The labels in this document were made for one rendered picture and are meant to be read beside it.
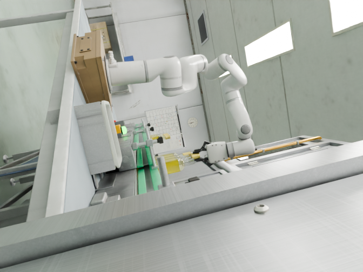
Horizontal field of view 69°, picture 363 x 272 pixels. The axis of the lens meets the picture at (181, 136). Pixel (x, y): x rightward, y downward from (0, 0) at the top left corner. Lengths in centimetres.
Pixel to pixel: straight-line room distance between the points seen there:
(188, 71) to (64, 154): 72
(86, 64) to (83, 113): 21
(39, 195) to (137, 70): 64
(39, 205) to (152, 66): 69
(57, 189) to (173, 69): 71
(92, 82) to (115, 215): 88
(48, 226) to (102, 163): 68
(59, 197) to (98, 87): 54
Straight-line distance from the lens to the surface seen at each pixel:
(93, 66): 101
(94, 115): 86
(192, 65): 123
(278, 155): 174
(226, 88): 138
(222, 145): 132
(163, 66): 113
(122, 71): 112
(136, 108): 702
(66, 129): 77
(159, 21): 740
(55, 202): 61
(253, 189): 19
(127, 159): 105
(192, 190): 20
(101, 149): 86
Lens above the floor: 94
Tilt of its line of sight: 8 degrees up
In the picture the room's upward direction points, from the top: 78 degrees clockwise
